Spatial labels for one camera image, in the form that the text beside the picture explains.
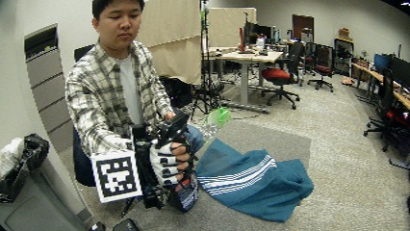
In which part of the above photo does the dark snack bag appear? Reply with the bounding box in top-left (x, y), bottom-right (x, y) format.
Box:
top-left (166, 171), bottom-right (201, 214)

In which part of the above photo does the clear bottle with green label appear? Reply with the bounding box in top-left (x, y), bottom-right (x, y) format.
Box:
top-left (198, 106), bottom-right (233, 141)

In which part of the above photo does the white cube of black markers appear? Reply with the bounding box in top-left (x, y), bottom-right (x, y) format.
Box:
top-left (89, 149), bottom-right (145, 204)

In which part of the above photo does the black backpack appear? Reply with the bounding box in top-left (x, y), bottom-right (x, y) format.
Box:
top-left (158, 75), bottom-right (194, 109)

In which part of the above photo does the teal striped blanket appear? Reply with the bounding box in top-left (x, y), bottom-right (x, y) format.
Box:
top-left (194, 138), bottom-right (315, 223)

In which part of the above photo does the small black device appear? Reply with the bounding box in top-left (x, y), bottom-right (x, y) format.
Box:
top-left (112, 218), bottom-right (142, 231)
top-left (88, 220), bottom-right (106, 231)

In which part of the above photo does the dark blue office chair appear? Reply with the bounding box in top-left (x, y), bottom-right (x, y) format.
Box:
top-left (70, 43), bottom-right (98, 188)

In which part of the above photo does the black tripod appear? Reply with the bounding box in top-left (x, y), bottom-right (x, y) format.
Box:
top-left (189, 0), bottom-right (225, 116)

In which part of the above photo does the the person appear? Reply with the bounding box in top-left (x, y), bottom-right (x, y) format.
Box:
top-left (62, 0), bottom-right (207, 206)

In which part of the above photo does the light wooden desk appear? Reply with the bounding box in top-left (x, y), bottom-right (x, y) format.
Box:
top-left (207, 47), bottom-right (286, 115)

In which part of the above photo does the grey cabinet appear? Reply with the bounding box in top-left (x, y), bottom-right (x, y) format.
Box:
top-left (0, 158), bottom-right (96, 231)

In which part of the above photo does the red seat office chair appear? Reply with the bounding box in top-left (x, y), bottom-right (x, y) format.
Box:
top-left (259, 40), bottom-right (306, 111)

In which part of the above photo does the beige curtain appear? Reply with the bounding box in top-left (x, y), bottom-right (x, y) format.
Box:
top-left (134, 0), bottom-right (202, 86)

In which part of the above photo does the black bag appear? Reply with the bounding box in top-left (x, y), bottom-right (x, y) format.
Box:
top-left (0, 133), bottom-right (52, 204)

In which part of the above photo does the white plastic bag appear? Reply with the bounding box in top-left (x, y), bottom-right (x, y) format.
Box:
top-left (0, 137), bottom-right (25, 181)

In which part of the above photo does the beige partition screen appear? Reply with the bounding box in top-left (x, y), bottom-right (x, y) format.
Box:
top-left (206, 7), bottom-right (258, 49)

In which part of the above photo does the black computer monitor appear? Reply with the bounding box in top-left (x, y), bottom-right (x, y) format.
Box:
top-left (242, 20), bottom-right (274, 46)

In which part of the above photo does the black mesh office chair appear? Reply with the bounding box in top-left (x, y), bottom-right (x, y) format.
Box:
top-left (306, 43), bottom-right (335, 93)

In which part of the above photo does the brown door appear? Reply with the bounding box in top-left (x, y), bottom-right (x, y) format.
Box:
top-left (290, 13), bottom-right (317, 43)

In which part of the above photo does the black glass cabinet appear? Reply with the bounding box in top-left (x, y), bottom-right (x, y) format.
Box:
top-left (332, 37), bottom-right (355, 78)

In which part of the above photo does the black and red office chair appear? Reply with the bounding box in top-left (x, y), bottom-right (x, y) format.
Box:
top-left (362, 66), bottom-right (410, 153)

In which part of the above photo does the long wooden desk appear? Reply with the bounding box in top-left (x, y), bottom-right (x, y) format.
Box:
top-left (350, 62), bottom-right (410, 111)

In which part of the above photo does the cardboard box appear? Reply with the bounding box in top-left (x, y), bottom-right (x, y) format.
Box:
top-left (336, 27), bottom-right (352, 40)

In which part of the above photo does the blue screen monitor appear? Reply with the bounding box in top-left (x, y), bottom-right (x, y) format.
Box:
top-left (372, 52), bottom-right (392, 74)

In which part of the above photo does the large black monitor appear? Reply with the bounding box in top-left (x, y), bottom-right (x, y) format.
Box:
top-left (388, 55), bottom-right (410, 90)

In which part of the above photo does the grey wall panel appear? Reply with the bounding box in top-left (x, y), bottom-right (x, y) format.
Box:
top-left (22, 23), bottom-right (77, 153)

